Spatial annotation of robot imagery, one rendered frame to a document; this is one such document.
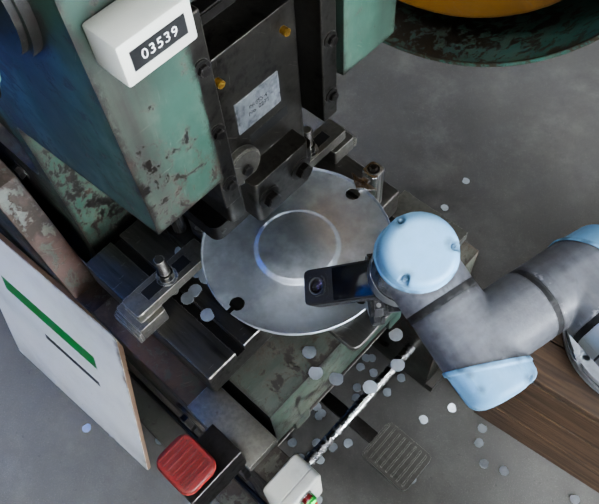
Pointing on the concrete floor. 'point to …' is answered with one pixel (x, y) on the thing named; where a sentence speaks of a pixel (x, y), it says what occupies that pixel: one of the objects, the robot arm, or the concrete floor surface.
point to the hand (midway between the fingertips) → (368, 298)
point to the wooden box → (572, 425)
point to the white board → (59, 335)
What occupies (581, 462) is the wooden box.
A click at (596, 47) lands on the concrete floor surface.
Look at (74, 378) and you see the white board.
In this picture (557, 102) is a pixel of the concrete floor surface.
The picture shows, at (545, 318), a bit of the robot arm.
